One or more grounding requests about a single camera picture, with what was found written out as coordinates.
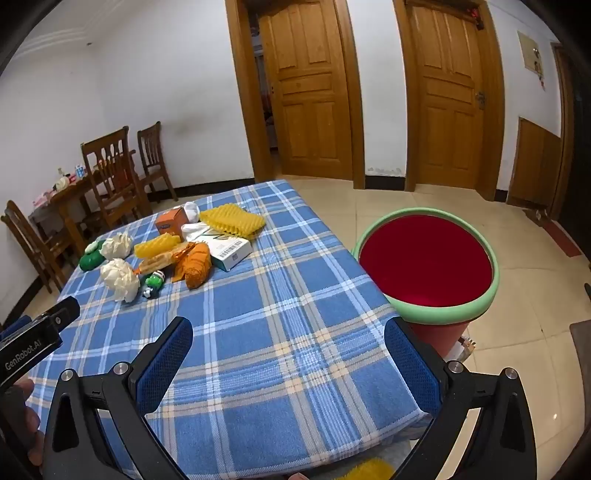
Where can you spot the open wooden door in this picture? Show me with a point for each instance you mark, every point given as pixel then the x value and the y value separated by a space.
pixel 309 92

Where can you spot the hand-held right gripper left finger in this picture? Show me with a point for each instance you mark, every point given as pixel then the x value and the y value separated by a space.
pixel 168 364

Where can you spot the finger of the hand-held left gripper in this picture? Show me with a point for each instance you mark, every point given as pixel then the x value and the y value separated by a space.
pixel 60 314

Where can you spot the wooden dining table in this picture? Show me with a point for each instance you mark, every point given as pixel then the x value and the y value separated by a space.
pixel 69 194

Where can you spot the small green toy figure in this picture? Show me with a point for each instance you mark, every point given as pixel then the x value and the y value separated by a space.
pixel 154 280

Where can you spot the person's left hand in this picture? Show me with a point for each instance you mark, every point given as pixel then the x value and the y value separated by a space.
pixel 33 434

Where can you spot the biscuit pack in orange wrapper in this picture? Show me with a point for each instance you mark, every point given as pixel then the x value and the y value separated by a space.
pixel 157 264

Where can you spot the red bin with green rim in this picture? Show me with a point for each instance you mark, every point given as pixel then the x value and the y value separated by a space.
pixel 425 267

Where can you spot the small orange box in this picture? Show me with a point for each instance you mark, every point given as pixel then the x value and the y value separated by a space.
pixel 168 224

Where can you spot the white bottle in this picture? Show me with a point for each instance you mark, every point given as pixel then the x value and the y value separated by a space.
pixel 61 183

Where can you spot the orange plastic bag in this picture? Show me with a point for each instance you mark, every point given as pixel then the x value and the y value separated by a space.
pixel 196 267

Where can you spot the red doormat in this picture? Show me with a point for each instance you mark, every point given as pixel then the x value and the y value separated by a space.
pixel 563 237

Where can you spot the wooden slat-back chair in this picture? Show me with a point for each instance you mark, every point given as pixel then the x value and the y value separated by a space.
pixel 27 240
pixel 152 157
pixel 113 184

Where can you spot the blue plaid tablecloth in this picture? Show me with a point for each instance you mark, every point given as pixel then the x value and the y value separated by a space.
pixel 277 323

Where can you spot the metal door lock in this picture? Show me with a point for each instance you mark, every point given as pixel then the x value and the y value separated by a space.
pixel 480 99

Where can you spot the closed wooden door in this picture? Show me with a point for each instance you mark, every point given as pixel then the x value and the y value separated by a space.
pixel 448 101

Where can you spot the white foam fruit net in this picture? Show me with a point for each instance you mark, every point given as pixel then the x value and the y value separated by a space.
pixel 120 277
pixel 117 245

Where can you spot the large yellow wavy foam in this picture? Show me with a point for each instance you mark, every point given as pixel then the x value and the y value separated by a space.
pixel 231 219

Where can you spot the small yellow sponge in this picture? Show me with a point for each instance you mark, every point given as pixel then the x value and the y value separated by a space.
pixel 154 247

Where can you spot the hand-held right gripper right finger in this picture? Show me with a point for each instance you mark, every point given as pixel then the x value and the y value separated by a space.
pixel 411 369

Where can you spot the blue and white carton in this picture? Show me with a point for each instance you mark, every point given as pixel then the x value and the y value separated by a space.
pixel 79 170

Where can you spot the pink packet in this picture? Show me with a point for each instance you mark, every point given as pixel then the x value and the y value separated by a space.
pixel 39 198

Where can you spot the beige wall panel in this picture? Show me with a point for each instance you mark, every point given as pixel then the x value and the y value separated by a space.
pixel 529 50

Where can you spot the green toy with white cap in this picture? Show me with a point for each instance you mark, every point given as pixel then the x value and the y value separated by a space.
pixel 90 261

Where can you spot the low wooden cabinet door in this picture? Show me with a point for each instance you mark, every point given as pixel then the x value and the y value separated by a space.
pixel 533 161

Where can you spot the white box with barcode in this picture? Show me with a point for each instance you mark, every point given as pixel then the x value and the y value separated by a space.
pixel 231 254

